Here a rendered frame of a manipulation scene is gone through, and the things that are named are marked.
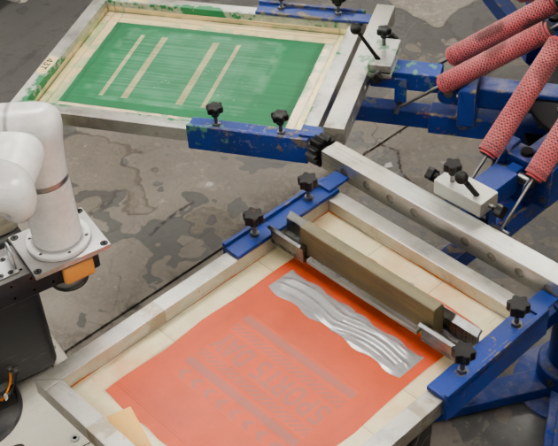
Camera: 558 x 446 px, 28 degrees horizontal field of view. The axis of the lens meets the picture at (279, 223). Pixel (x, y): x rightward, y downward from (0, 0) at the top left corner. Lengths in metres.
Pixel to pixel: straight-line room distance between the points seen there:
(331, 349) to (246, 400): 0.20
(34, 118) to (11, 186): 0.29
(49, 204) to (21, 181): 0.36
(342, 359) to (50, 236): 0.60
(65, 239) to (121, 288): 1.61
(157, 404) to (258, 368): 0.20
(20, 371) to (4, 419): 0.13
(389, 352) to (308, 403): 0.19
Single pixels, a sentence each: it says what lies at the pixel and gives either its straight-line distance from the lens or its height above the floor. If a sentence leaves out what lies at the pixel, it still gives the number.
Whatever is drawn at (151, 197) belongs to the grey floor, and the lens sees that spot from 4.08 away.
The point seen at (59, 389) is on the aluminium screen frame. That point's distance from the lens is 2.12.
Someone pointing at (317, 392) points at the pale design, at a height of 0.96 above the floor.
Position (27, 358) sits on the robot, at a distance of 3.05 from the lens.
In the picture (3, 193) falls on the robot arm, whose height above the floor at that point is 1.51.
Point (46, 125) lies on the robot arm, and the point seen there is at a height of 1.43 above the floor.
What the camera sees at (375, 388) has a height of 0.96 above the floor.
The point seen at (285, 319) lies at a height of 0.96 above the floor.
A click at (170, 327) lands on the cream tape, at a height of 0.96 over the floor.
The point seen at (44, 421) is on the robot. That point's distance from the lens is 3.03.
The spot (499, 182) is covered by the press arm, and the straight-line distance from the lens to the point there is 2.41.
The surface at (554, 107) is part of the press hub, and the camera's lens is 2.70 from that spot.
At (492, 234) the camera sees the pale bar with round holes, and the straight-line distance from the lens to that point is 2.27.
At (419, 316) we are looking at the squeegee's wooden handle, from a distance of 2.12.
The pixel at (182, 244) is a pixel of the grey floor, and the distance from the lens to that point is 3.86.
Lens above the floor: 2.54
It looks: 41 degrees down
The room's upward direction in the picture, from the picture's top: 4 degrees counter-clockwise
